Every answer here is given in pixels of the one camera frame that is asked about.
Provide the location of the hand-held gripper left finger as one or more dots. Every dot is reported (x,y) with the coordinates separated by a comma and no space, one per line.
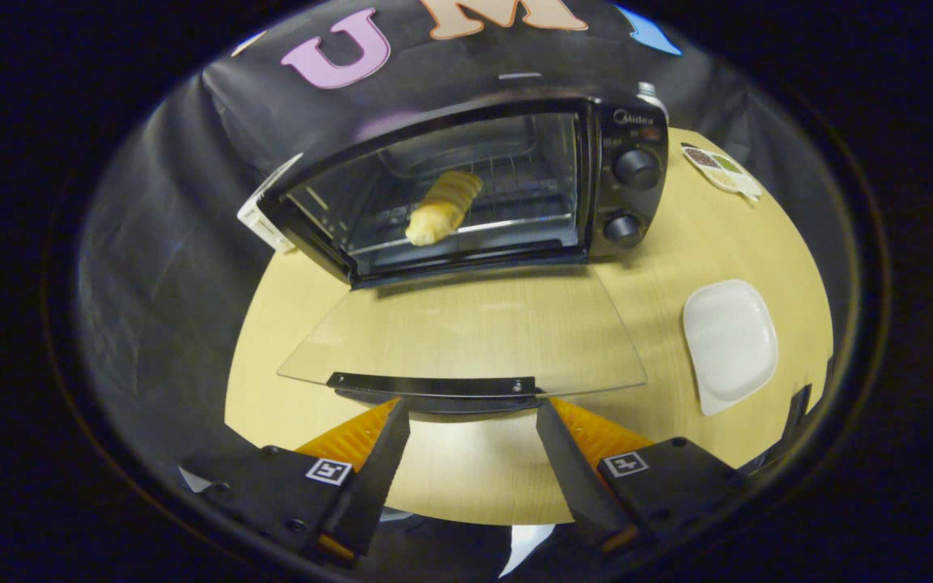
(373,478)

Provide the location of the white square plate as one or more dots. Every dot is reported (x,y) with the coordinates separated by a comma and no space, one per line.
(730,340)

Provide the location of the black backdrop cloth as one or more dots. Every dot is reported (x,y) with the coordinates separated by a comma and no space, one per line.
(159,267)

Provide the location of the golden bread roll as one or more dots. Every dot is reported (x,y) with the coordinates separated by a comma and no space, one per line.
(442,206)

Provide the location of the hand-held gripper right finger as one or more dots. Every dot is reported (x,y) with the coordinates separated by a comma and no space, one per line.
(576,478)

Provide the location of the white divided spice dish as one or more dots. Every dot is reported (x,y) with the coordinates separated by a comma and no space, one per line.
(722,170)

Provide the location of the white slot toaster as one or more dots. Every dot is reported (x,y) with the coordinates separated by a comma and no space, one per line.
(260,223)

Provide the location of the black toaster oven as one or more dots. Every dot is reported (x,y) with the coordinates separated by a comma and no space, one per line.
(628,202)

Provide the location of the silver bottle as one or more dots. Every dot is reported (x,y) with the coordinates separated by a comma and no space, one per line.
(649,91)

